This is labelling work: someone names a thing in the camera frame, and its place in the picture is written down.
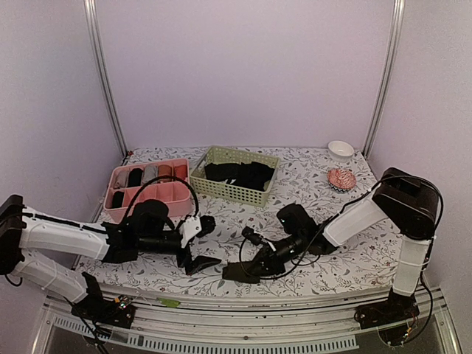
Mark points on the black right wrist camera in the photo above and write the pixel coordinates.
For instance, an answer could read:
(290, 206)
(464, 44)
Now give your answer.
(296, 221)

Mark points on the left aluminium frame post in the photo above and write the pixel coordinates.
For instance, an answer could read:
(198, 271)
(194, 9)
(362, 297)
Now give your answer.
(90, 7)

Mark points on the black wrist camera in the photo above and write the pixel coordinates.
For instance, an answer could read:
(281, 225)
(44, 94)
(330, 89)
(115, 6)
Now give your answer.
(148, 218)
(296, 221)

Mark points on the orange rolled underwear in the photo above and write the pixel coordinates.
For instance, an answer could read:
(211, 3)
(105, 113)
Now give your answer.
(181, 172)

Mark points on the white ceramic bowl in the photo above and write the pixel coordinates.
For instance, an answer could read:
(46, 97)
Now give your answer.
(340, 151)

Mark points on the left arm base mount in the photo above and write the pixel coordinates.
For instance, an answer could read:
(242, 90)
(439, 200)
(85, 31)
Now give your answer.
(119, 312)

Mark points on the right aluminium frame post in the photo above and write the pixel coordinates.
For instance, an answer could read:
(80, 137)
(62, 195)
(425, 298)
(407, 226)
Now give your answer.
(388, 67)

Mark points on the aluminium frame post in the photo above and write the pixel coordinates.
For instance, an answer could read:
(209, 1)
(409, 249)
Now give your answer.
(388, 67)
(90, 7)

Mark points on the green plastic basket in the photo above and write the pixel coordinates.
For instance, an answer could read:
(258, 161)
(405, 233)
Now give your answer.
(220, 155)

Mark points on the dark green underwear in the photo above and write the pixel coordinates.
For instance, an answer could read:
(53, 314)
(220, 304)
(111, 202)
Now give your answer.
(234, 272)

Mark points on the green tape piece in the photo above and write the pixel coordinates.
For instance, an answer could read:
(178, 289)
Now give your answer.
(170, 303)

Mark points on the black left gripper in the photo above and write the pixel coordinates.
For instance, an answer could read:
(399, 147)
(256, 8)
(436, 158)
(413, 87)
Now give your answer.
(200, 263)

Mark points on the beige rolled underwear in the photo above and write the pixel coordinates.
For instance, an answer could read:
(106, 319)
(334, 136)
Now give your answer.
(120, 180)

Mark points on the brown rolled underwear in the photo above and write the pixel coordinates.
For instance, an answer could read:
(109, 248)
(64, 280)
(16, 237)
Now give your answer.
(165, 172)

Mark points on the pink divided organizer box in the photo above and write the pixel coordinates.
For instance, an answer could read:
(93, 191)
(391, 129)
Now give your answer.
(174, 194)

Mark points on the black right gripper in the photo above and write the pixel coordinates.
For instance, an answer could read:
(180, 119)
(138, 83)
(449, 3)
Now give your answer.
(273, 266)

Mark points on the grey rolled underwear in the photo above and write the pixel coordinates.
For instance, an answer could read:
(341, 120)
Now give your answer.
(150, 172)

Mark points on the black rolled underwear front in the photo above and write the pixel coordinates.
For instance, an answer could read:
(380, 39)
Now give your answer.
(117, 199)

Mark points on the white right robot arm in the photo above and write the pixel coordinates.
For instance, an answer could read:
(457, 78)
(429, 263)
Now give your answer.
(410, 203)

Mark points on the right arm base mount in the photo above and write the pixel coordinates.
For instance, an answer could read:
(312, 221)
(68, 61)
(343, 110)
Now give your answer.
(398, 306)

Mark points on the black clothes in basket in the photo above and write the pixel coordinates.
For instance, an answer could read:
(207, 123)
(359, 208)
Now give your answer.
(253, 175)

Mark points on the black rolled underwear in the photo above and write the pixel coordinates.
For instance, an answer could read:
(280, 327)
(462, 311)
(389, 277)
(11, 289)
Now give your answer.
(117, 199)
(135, 177)

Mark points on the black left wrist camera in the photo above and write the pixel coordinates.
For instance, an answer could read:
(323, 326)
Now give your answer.
(148, 218)

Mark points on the floral white table mat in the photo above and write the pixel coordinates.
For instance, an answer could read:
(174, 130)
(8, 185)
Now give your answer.
(367, 261)

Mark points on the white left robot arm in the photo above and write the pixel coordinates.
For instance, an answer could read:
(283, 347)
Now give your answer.
(25, 232)

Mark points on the aluminium front rail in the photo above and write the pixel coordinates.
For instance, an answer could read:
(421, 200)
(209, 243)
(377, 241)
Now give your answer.
(306, 324)

